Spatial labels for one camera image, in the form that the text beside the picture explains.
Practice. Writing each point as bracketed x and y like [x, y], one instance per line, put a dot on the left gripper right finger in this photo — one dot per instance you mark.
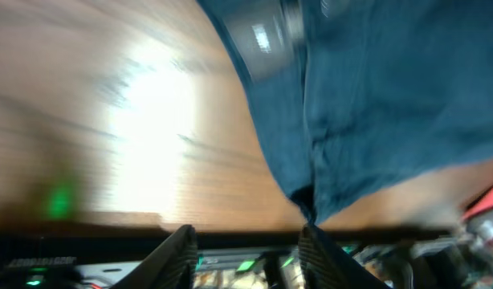
[325, 265]

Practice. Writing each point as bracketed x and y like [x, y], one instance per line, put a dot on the navy blue denim shorts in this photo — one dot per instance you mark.
[349, 97]

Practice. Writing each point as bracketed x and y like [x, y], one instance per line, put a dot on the red garment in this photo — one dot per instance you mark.
[480, 205]

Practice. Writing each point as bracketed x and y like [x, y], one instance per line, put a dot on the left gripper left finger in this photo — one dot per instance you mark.
[171, 265]

